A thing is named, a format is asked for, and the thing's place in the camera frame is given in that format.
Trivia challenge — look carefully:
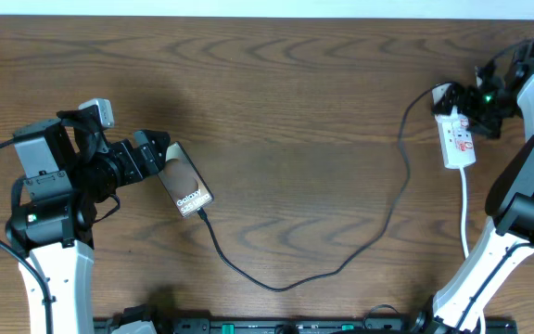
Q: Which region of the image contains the black usb charging cable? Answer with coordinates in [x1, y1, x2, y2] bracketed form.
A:
[196, 83, 456, 293]

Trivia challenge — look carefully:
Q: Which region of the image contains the white power strip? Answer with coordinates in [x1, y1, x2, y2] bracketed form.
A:
[434, 106, 476, 170]

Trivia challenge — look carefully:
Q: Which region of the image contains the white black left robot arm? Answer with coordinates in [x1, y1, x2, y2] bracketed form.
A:
[6, 106, 171, 333]

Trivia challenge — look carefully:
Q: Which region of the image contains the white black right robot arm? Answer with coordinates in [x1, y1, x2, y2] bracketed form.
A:
[411, 39, 534, 333]

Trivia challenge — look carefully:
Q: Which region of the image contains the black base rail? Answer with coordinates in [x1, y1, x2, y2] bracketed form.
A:
[93, 303, 518, 334]

